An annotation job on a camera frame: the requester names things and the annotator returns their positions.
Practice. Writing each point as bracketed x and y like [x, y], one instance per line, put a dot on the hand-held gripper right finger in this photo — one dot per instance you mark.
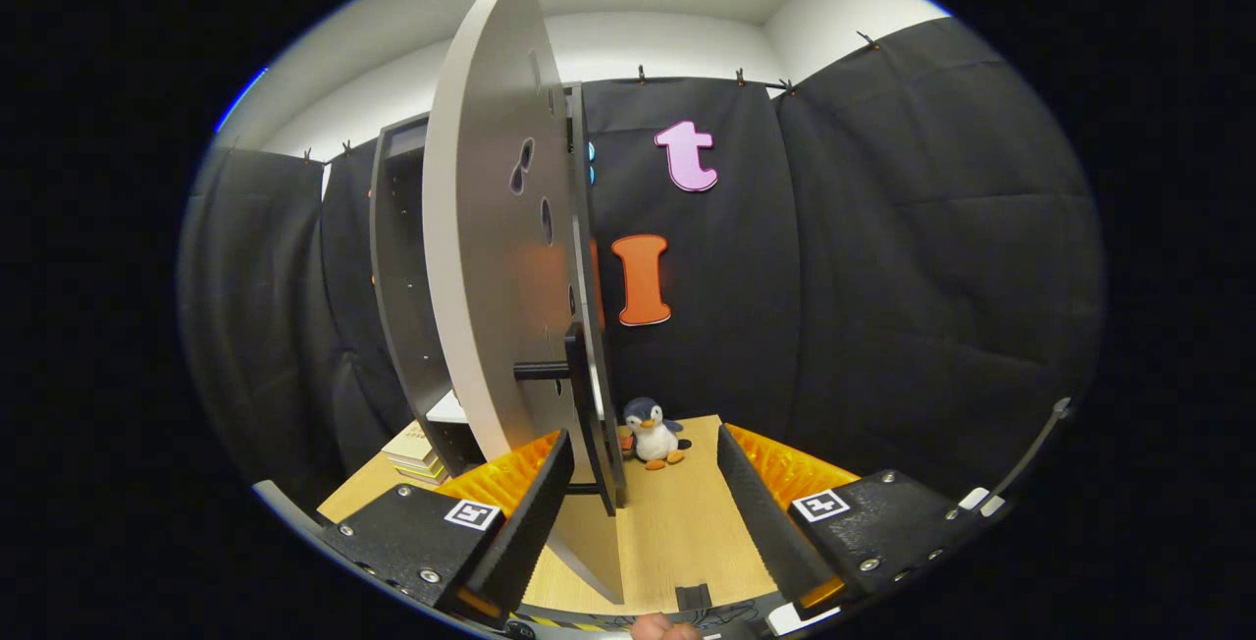
[770, 522]

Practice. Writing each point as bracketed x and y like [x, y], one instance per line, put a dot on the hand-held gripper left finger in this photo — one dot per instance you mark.
[525, 527]

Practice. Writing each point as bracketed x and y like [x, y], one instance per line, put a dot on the beige shoe cabinet door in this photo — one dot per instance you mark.
[481, 228]

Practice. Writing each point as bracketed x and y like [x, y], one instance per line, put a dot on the yellow edged book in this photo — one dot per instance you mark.
[422, 471]

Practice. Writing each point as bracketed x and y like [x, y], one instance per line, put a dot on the beige cover book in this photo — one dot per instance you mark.
[410, 444]

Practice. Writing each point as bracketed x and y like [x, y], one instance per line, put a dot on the penguin plush toy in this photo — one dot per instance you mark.
[653, 439]

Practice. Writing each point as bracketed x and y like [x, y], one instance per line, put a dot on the black backdrop cloth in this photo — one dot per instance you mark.
[883, 277]

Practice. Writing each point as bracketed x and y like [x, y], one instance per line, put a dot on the row of black clips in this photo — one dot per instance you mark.
[640, 74]

